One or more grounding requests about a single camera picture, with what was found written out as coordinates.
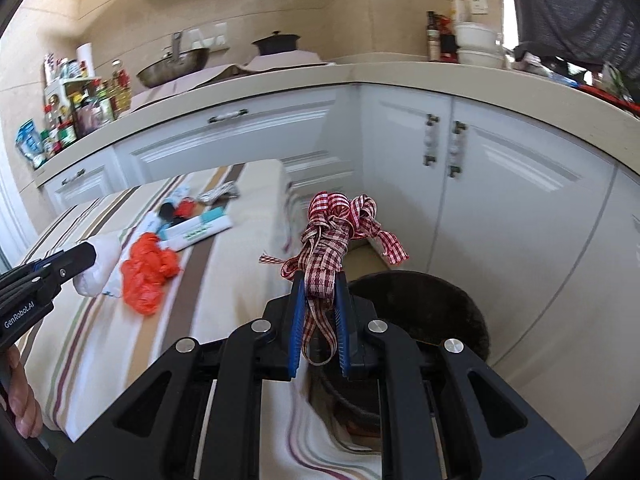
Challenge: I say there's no orange plastic bag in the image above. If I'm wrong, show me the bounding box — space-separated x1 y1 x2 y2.
120 232 181 317

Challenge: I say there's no tall dark glass bottle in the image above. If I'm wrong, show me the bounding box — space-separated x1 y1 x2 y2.
426 11 442 62

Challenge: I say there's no long drawer handle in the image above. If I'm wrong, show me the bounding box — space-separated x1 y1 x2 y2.
207 108 249 124

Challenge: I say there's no cabinet door handle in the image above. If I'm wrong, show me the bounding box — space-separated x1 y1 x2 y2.
423 114 440 167
447 120 466 178

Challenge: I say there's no white paper towel roll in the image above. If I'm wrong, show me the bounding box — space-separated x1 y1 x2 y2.
76 42 96 80

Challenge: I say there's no blue white snack wrapper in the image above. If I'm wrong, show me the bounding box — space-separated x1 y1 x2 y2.
142 184 194 249

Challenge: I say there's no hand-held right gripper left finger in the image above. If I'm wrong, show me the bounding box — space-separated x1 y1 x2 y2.
55 270 307 480

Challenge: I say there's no striped tablecloth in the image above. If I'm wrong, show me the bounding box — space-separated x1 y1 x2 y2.
10 159 386 480

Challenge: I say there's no dark bottle with red label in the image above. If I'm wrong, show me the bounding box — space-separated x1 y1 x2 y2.
440 17 459 64

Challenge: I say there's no steel wok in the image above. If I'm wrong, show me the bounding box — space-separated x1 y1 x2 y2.
136 32 212 89

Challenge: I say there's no group of condiment bottles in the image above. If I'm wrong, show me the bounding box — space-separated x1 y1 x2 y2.
40 52 134 157

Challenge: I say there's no red checked ribbon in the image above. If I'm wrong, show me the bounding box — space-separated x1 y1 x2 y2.
259 191 411 367

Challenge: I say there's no small red black bottle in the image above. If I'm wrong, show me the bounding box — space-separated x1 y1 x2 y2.
160 199 199 226

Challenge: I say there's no red tray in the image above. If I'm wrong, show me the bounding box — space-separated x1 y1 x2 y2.
580 82 640 113

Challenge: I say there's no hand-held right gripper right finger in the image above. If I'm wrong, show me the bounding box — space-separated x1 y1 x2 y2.
335 271 587 480

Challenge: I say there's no dark grey cloth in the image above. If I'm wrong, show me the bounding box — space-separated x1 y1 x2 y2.
505 0 640 68

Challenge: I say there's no black lidded pot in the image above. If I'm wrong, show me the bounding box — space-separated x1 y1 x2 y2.
251 31 302 57

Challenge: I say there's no teal white marker pen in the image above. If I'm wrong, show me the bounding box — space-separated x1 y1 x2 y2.
162 207 234 252

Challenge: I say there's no beige stove cover cloth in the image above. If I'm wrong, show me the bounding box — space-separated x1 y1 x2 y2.
131 50 332 111

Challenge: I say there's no white kitchen cabinet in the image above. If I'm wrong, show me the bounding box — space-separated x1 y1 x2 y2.
35 62 640 461

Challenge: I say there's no white cloth bundle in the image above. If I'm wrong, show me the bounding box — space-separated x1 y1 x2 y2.
74 236 124 297

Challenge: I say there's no wide white wall socket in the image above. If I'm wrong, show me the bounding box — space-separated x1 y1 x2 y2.
184 22 229 53

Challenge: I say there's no person's left hand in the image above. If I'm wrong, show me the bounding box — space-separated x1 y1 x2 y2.
4 347 44 439

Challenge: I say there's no blue snack bag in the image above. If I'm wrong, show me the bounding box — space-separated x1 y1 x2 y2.
15 120 49 169

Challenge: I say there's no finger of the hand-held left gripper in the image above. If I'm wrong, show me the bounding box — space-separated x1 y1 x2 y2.
0 258 45 286
0 242 97 311

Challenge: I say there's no white lidded container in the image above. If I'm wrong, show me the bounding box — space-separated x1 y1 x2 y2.
454 22 497 52
456 49 504 69

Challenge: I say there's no dark round trash bin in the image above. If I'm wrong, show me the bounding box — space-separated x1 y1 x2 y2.
306 271 492 456

